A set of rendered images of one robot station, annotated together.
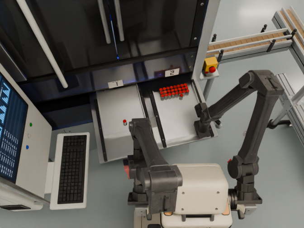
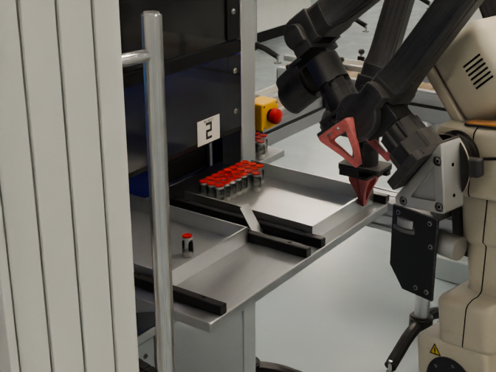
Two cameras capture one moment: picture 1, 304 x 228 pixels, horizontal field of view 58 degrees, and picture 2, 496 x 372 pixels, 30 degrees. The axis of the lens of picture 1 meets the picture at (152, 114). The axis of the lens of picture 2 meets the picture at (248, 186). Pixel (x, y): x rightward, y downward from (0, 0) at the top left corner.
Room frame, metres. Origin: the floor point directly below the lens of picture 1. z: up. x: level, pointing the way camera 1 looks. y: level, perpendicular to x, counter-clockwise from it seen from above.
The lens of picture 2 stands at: (-0.65, 1.18, 1.68)
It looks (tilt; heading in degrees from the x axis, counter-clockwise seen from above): 21 degrees down; 319
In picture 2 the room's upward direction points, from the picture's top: straight up
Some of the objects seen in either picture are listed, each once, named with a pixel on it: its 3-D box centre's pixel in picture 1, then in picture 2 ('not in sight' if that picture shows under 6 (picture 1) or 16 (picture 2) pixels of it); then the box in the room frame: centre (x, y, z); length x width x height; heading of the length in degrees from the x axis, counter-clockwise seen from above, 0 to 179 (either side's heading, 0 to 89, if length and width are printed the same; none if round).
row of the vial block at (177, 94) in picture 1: (174, 95); (240, 184); (0.87, -0.14, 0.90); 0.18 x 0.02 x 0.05; 103
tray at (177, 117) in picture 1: (179, 111); (279, 196); (0.76, -0.17, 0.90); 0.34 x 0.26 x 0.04; 13
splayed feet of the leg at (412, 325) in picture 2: (270, 125); (420, 333); (1.03, -1.08, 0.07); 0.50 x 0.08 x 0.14; 103
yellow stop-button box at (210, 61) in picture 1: (209, 63); (259, 113); (1.04, -0.36, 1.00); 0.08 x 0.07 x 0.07; 13
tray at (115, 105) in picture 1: (120, 107); (143, 236); (0.79, 0.19, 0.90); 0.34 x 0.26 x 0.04; 13
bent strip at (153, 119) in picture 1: (155, 130); (271, 226); (0.63, -0.02, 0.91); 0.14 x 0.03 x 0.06; 13
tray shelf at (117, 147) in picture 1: (150, 113); (221, 229); (0.76, 0.01, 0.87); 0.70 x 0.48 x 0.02; 103
